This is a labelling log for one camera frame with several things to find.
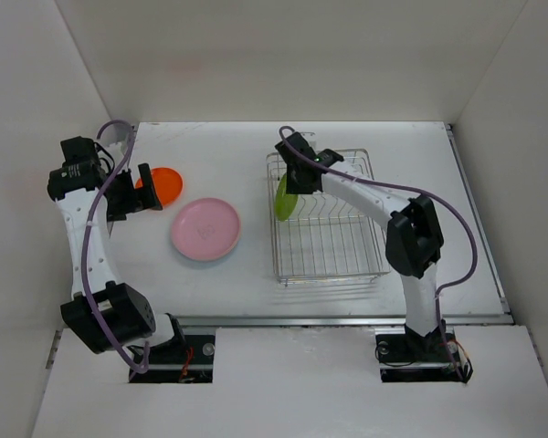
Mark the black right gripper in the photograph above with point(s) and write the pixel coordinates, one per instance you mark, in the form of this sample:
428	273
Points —
293	187

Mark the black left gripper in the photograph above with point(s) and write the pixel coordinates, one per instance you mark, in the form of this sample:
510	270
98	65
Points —
134	201

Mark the orange translucent plate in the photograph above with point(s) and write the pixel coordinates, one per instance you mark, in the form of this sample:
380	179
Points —
168	184

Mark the pink plate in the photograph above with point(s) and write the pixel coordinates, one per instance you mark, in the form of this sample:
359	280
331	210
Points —
206	229

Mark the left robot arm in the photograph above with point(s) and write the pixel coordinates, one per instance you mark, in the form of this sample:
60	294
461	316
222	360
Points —
88	213

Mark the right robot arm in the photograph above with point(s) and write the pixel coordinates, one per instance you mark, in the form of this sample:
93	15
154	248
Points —
413	237

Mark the green plate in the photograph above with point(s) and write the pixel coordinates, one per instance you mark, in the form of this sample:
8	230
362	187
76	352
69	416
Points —
284	202

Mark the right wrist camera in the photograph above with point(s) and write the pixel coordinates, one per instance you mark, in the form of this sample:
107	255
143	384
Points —
311	138

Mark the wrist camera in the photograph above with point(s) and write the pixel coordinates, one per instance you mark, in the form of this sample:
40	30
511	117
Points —
311	138
117	149

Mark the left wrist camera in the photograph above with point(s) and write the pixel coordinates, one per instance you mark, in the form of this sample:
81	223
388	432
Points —
117	149

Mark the wire dish rack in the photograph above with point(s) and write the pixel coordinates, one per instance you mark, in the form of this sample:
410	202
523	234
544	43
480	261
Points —
324	240

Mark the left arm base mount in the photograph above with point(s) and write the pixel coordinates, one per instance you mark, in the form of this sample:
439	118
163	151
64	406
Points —
184	356

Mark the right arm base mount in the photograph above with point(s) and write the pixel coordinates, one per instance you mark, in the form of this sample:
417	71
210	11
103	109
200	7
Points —
400	363

